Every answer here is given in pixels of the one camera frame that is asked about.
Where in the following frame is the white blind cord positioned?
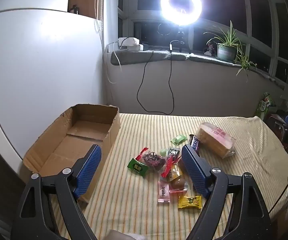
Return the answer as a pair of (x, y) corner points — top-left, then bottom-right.
(93, 0), (103, 33)

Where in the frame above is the white power strip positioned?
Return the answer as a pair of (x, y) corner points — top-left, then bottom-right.
(118, 37), (144, 51)

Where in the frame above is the black and white candy packet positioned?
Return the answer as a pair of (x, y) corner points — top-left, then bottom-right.
(167, 147), (182, 159)

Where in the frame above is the pink snack packet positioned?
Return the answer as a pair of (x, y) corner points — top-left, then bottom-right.
(157, 180), (171, 203)

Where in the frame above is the light green snack packet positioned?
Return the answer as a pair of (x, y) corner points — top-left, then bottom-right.
(171, 134), (187, 145)

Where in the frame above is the green printed bag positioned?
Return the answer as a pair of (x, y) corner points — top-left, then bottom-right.
(256, 92), (274, 120)

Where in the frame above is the green candy packet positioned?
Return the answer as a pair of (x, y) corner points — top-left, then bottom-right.
(127, 158), (147, 178)

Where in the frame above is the brown cardboard box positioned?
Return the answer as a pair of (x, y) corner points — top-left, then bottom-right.
(22, 103), (121, 204)

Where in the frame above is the black ring light cable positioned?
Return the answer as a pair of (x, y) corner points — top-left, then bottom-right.
(136, 40), (184, 115)

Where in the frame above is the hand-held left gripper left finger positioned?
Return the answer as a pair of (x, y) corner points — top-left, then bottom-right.
(12, 144), (103, 240)

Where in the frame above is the striped blanket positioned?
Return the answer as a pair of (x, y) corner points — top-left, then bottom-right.
(51, 112), (288, 240)

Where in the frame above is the black tripod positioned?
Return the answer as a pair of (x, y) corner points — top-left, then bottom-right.
(176, 26), (192, 54)

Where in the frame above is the white window frame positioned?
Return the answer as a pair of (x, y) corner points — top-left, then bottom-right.
(118, 0), (288, 80)

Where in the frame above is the brown round snack packet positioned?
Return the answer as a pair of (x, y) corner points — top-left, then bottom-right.
(169, 176), (189, 193)

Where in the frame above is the large brown chocolate bar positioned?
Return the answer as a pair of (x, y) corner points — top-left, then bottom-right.
(189, 134), (205, 153)

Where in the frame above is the potted spider plant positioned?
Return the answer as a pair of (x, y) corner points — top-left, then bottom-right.
(204, 20), (258, 80)

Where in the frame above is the small figurine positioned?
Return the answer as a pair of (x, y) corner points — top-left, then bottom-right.
(204, 42), (217, 55)

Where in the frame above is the white charging cable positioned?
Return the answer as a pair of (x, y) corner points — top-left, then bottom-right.
(105, 41), (123, 84)

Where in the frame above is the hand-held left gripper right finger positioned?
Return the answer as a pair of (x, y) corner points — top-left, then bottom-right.
(181, 144), (276, 240)

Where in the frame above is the bread packet with pink label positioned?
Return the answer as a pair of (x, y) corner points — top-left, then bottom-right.
(196, 122), (235, 159)

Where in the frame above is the yellow candy packet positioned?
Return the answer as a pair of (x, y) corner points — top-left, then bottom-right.
(178, 195), (203, 210)

